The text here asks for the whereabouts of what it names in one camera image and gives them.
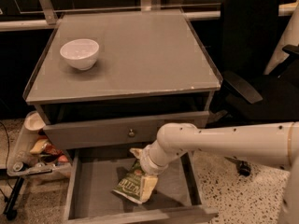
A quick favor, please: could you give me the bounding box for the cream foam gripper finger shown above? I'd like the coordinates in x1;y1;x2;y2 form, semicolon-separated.
135;175;158;202
130;147;143;159

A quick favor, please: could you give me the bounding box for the white ceramic bowl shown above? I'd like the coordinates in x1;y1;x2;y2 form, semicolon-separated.
60;38;99;70

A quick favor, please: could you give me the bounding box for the grey drawer cabinet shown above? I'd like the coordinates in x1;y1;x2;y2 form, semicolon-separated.
22;8;223;161

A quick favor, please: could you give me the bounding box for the white bowl in bin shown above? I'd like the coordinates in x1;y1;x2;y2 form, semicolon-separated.
24;111;45;131

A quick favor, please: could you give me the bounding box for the yellow snack bag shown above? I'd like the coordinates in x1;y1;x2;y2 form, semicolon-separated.
30;139;49;155

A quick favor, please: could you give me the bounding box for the black office chair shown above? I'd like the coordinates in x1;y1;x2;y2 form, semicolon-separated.
205;0;299;177

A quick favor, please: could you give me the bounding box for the metal rail frame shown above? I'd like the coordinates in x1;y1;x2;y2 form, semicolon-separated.
0;0;299;33

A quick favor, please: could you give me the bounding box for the soda can in bin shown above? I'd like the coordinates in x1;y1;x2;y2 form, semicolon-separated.
13;161;26;172

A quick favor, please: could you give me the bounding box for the grey top drawer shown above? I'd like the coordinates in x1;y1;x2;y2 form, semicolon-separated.
44;111;209;149

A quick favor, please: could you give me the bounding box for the grey open middle drawer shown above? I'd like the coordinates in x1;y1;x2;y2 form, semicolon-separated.
64;145;218;224

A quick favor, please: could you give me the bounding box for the red snack bag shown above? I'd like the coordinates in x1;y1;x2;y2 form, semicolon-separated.
43;144;63;156

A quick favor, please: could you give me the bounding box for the green jalapeno chip bag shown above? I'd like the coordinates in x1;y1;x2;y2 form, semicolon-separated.
113;160;145;204

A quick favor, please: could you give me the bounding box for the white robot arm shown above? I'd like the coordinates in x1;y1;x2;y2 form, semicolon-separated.
138;11;299;224

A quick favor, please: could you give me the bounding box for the round metal drawer knob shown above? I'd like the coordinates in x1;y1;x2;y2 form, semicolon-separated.
128;129;135;137

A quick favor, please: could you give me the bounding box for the black stand leg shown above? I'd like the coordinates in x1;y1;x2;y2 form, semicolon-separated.
3;177;24;220

